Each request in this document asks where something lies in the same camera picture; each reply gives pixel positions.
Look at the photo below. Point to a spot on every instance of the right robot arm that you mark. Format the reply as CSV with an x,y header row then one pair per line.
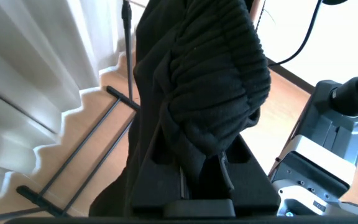
x,y
353,96

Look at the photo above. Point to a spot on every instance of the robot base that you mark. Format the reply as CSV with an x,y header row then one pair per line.
x,y
315,174

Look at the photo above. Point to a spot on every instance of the black clothes rack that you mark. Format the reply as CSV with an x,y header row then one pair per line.
x,y
126,18

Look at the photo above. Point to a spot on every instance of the beige curtain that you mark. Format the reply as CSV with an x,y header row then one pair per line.
x,y
26,62

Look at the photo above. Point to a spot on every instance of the black shorts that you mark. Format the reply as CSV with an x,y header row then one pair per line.
x,y
213,77

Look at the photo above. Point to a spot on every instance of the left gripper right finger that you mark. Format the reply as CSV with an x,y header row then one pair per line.
x,y
253,186

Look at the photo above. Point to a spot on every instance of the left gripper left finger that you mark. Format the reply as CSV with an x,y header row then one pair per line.
x,y
154,186

